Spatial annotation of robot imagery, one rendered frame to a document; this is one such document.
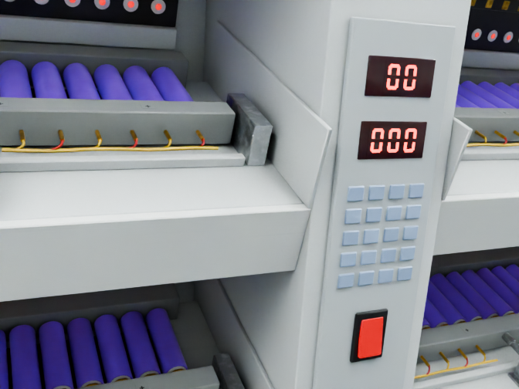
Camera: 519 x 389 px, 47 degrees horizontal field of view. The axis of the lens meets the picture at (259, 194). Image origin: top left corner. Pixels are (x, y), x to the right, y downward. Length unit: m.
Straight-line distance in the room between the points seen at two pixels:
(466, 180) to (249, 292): 0.17
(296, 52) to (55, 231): 0.17
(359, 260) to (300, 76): 0.12
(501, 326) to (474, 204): 0.20
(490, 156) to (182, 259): 0.26
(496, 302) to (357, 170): 0.32
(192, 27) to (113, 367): 0.27
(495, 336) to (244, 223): 0.32
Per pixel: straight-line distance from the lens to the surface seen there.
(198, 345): 0.50
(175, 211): 0.32
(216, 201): 0.33
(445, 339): 0.55
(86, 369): 0.45
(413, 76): 0.36
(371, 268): 0.37
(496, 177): 0.46
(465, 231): 0.43
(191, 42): 0.51
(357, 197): 0.35
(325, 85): 0.33
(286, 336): 0.39
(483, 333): 0.58
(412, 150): 0.36
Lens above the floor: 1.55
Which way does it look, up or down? 15 degrees down
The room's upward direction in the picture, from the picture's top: 4 degrees clockwise
